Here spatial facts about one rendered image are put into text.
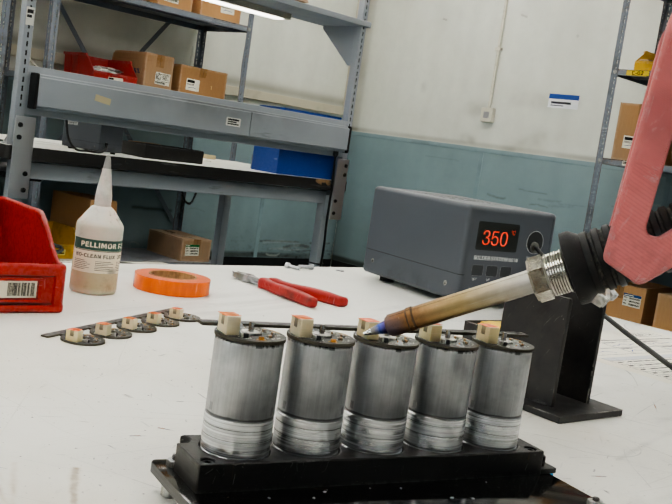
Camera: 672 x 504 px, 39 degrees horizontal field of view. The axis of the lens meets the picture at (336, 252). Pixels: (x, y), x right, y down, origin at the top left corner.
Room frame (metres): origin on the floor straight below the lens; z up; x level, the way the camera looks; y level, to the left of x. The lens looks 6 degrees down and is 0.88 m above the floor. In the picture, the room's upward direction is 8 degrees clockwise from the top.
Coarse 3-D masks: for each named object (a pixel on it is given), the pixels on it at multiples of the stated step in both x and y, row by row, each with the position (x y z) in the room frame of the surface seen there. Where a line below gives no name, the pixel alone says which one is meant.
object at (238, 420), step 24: (216, 336) 0.32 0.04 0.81; (216, 360) 0.32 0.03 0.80; (240, 360) 0.31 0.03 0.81; (264, 360) 0.32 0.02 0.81; (216, 384) 0.32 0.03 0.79; (240, 384) 0.31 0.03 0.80; (264, 384) 0.32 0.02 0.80; (216, 408) 0.32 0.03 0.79; (240, 408) 0.31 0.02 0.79; (264, 408) 0.32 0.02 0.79; (216, 432) 0.32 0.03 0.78; (240, 432) 0.31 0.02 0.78; (264, 432) 0.32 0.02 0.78; (216, 456) 0.31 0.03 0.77; (240, 456) 0.31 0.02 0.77; (264, 456) 0.32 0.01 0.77
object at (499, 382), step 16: (480, 352) 0.37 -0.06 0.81; (496, 352) 0.37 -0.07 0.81; (512, 352) 0.37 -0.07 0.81; (480, 368) 0.37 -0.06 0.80; (496, 368) 0.37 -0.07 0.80; (512, 368) 0.37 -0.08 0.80; (528, 368) 0.38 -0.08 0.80; (480, 384) 0.37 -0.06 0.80; (496, 384) 0.37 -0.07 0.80; (512, 384) 0.37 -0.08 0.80; (480, 400) 0.37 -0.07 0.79; (496, 400) 0.37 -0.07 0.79; (512, 400) 0.37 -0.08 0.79; (480, 416) 0.37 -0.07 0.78; (496, 416) 0.37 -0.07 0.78; (512, 416) 0.37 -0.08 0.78; (464, 432) 0.38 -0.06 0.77; (480, 432) 0.37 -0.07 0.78; (496, 432) 0.37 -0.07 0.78; (512, 432) 0.37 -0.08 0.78; (496, 448) 0.37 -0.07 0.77; (512, 448) 0.37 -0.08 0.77
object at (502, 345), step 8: (472, 336) 0.38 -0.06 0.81; (480, 344) 0.37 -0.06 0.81; (488, 344) 0.37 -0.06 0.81; (496, 344) 0.37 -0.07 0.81; (504, 344) 0.37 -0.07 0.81; (512, 344) 0.38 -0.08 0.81; (520, 344) 0.38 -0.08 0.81; (528, 344) 0.38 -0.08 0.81; (520, 352) 0.37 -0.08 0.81; (528, 352) 0.37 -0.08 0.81
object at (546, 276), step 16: (544, 256) 0.31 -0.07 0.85; (560, 256) 0.31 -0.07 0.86; (528, 272) 0.31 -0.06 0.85; (544, 272) 0.31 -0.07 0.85; (560, 272) 0.31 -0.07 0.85; (480, 288) 0.32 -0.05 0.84; (496, 288) 0.32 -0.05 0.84; (512, 288) 0.31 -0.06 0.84; (528, 288) 0.31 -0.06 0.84; (544, 288) 0.31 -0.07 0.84; (560, 288) 0.31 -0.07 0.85; (432, 304) 0.32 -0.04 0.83; (448, 304) 0.32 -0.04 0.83; (464, 304) 0.32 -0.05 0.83; (480, 304) 0.32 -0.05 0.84; (496, 304) 0.32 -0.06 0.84; (384, 320) 0.33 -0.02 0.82; (400, 320) 0.32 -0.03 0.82; (416, 320) 0.32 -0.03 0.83; (432, 320) 0.32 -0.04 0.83
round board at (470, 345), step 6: (450, 336) 0.38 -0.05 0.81; (456, 336) 0.37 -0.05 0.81; (426, 342) 0.36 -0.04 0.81; (432, 342) 0.36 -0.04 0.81; (438, 342) 0.36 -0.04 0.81; (444, 342) 0.36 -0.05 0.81; (450, 342) 0.36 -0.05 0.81; (456, 342) 0.37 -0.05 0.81; (462, 342) 0.37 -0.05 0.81; (468, 342) 0.36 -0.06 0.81; (474, 342) 0.37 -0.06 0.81; (444, 348) 0.36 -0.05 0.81; (450, 348) 0.36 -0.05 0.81; (456, 348) 0.36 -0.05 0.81; (462, 348) 0.36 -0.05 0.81; (468, 348) 0.36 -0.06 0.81; (474, 348) 0.36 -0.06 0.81
